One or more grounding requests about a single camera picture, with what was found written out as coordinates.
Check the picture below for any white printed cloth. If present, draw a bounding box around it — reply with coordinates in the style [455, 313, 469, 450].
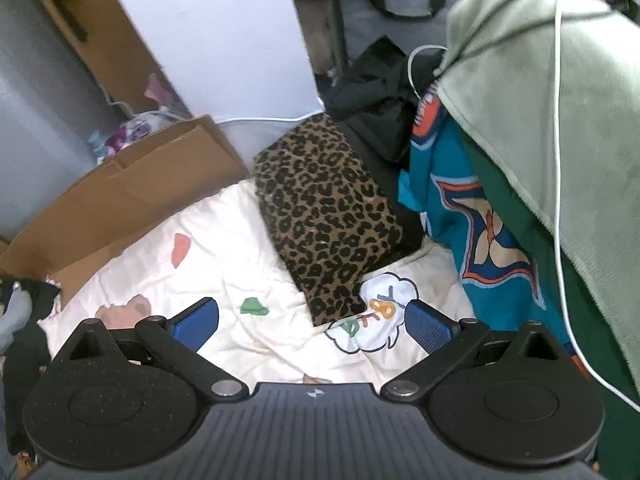
[41, 180, 473, 386]

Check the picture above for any black garment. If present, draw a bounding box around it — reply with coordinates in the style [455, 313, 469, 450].
[324, 36, 444, 257]

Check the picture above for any leopard print garment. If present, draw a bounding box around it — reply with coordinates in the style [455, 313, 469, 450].
[254, 114, 404, 326]

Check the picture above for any light green towel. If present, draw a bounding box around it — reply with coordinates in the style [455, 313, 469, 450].
[439, 0, 639, 391]

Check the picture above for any teal orange patterned garment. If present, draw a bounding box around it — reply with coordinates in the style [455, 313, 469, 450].
[398, 84, 577, 359]

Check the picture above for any white cable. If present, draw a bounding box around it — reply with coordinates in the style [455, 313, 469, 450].
[406, 0, 640, 413]

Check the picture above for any brown cardboard box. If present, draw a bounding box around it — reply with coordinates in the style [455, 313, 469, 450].
[1, 0, 248, 302]

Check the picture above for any grey fabric storage bag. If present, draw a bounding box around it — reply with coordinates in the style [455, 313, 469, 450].
[330, 0, 458, 75]

